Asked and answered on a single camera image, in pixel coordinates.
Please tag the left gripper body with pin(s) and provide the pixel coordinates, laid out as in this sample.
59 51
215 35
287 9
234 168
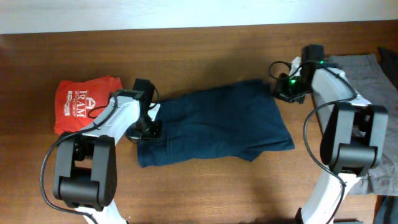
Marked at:
145 129

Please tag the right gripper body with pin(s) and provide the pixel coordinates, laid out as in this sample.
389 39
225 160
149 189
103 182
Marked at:
291 88

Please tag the navy blue shorts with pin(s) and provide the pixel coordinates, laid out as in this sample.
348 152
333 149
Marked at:
238 120

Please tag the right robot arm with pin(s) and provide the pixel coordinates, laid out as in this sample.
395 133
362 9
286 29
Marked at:
353 140

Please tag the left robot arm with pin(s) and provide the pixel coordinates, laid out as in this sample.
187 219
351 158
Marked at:
85 176

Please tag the folded red printed t-shirt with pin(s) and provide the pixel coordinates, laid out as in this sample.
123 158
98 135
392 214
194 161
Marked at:
76 103

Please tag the grey shorts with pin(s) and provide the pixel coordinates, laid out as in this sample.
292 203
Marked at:
366 76

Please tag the dark garment at right edge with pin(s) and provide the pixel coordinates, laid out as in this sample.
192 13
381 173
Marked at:
388 64

